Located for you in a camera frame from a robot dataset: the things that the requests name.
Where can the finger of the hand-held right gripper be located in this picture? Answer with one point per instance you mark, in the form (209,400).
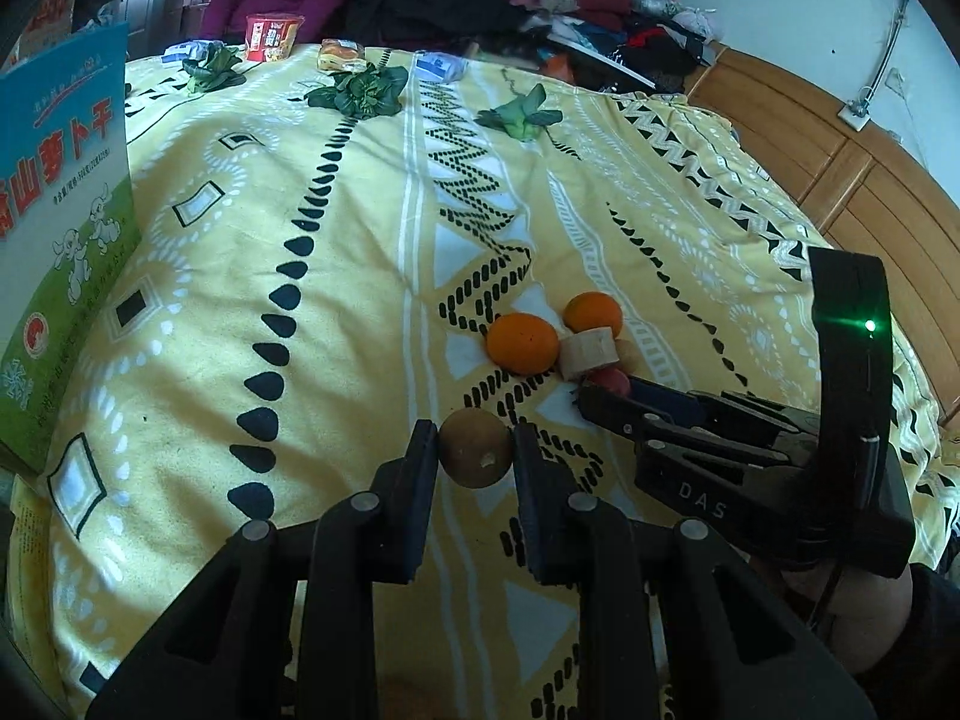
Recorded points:
(667,397)
(615,409)

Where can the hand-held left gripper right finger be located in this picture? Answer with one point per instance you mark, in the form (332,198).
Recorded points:
(529,495)

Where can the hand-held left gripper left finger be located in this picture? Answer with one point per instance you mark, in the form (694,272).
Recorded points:
(421,480)

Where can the small red fruit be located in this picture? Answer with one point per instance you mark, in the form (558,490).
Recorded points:
(613,381)

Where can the brown round fruit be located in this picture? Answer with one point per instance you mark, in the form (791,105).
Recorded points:
(474,450)

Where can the person's right forearm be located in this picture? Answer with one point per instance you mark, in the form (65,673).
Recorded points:
(926,652)

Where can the person's right hand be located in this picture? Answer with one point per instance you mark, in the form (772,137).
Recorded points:
(862,622)

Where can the beige cylindrical fruit piece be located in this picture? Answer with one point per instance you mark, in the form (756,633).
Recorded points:
(587,355)

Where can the orange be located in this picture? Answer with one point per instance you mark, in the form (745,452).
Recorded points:
(523,343)
(594,313)

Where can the wooden headboard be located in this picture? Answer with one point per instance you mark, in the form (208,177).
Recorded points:
(847,187)

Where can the yellow patterned blanket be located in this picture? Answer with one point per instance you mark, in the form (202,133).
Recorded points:
(337,277)

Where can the green leafy vegetable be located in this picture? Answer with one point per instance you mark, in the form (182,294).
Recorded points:
(360,91)
(521,116)
(214,69)

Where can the small blue packet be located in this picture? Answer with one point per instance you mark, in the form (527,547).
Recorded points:
(439,66)
(181,51)

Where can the white plastic bag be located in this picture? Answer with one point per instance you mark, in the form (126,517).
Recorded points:
(679,11)

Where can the pile of clothes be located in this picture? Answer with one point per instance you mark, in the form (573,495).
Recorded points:
(487,0)

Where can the packaged bread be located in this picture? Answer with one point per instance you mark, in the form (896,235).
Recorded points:
(342,56)

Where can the blue printed box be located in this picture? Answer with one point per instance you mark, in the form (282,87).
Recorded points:
(60,240)

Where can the red instant noodle cup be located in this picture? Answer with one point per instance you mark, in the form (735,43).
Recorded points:
(274,37)

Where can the white wall socket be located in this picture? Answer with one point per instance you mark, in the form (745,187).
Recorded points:
(855,114)

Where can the grey wall conduit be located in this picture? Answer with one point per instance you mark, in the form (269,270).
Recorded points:
(889,37)

